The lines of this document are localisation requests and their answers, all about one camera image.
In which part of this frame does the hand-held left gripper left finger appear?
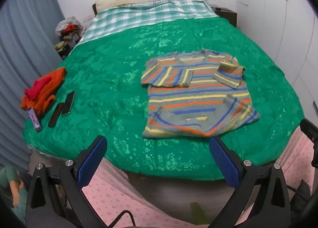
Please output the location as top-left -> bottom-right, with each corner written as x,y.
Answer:
25,135 -> 108,228

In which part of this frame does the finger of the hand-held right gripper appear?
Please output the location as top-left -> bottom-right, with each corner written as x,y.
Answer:
300,118 -> 318,144

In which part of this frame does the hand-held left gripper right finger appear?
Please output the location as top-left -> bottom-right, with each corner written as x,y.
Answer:
206,136 -> 292,228

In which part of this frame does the striped knit shirt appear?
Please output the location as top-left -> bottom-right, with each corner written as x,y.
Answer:
140,49 -> 261,139

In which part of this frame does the pink dotted bed sheet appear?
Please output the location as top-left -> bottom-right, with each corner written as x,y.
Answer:
30,124 -> 318,228

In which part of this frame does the dark green object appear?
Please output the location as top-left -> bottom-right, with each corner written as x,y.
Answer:
190,202 -> 208,225

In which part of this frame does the black remote control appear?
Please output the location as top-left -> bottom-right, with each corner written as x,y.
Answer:
48,102 -> 64,128

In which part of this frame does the black smartphone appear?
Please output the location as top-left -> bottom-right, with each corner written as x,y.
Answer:
61,91 -> 76,117

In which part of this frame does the green velvet blanket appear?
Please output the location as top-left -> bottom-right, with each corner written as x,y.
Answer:
23,17 -> 307,181

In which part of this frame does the person's green clothing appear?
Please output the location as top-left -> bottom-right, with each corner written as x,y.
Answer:
0,165 -> 29,220

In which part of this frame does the orange fleece garment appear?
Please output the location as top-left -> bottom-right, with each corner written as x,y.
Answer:
20,67 -> 67,117

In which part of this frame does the red cloth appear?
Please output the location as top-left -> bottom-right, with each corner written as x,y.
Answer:
24,79 -> 49,100

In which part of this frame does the yellow-green cloth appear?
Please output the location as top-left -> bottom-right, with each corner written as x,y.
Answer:
55,41 -> 75,60

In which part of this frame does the white wardrobe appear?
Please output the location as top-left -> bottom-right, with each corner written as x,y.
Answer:
234,0 -> 318,109

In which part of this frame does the floral cloth bundle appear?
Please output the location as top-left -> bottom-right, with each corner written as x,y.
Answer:
55,16 -> 86,42

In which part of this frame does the dark wooden nightstand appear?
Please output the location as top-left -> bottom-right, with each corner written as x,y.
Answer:
211,7 -> 238,28

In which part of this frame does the grey-blue curtain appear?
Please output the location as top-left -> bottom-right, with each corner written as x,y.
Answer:
0,0 -> 66,169

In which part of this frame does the green checked bed sheet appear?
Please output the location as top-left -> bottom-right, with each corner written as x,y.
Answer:
76,0 -> 220,46

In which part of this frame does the black cable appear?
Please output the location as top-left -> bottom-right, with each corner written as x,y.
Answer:
107,211 -> 137,228

